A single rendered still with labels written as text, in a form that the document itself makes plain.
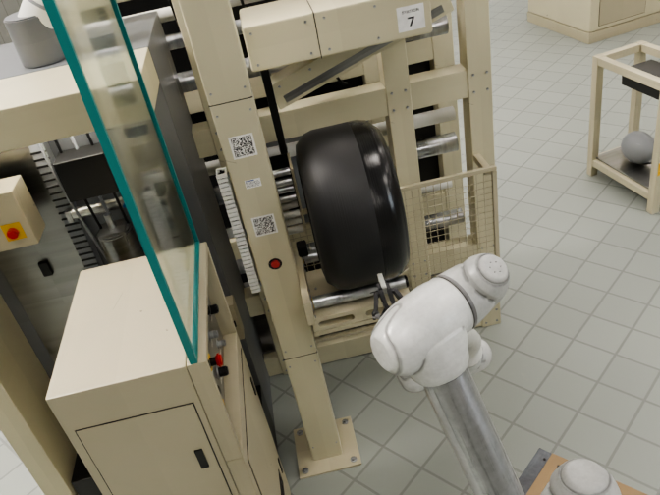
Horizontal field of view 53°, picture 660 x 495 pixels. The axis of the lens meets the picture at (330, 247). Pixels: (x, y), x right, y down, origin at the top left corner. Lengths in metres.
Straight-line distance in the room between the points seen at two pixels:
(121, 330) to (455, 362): 0.93
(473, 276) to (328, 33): 1.15
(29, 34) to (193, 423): 1.26
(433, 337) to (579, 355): 2.10
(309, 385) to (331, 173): 0.97
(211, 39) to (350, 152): 0.53
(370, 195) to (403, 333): 0.82
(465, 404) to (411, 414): 1.72
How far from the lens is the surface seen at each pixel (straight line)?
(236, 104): 2.01
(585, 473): 1.69
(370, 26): 2.27
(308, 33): 2.24
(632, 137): 4.46
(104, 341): 1.87
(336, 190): 2.02
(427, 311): 1.30
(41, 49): 2.30
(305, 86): 2.43
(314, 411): 2.78
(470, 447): 1.45
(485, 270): 1.35
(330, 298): 2.31
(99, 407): 1.79
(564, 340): 3.42
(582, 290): 3.71
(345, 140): 2.12
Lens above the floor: 2.35
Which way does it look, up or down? 34 degrees down
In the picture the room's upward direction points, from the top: 12 degrees counter-clockwise
